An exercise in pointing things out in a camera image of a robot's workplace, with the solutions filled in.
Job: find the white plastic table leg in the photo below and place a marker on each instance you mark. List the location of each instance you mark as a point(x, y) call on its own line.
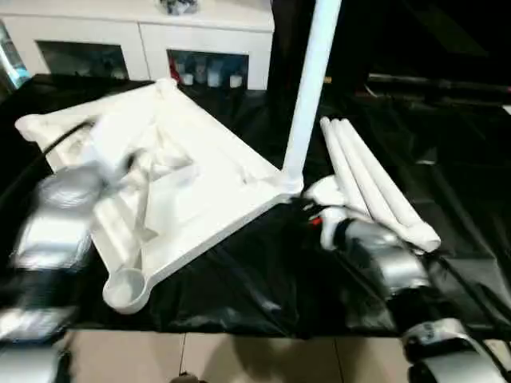
point(337, 159)
point(373, 159)
point(355, 159)
point(311, 80)

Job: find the white plastic table top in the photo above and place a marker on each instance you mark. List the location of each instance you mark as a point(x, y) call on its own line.
point(179, 191)

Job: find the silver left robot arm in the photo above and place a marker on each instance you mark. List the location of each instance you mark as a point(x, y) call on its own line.
point(52, 223)

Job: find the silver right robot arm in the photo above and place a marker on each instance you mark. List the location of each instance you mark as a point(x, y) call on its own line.
point(391, 255)

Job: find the black plastic mat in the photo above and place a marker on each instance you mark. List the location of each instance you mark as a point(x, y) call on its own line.
point(259, 291)

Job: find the white cup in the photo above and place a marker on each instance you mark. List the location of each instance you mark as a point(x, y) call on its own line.
point(235, 80)

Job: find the brown round object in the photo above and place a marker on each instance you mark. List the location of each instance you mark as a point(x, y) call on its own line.
point(183, 377)

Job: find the white cabinet with glass doors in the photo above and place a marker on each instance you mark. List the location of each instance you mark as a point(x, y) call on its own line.
point(139, 36)

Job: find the black bundle on cabinet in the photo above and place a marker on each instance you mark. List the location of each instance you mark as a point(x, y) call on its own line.
point(173, 6)

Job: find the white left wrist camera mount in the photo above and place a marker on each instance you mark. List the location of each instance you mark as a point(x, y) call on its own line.
point(108, 147)

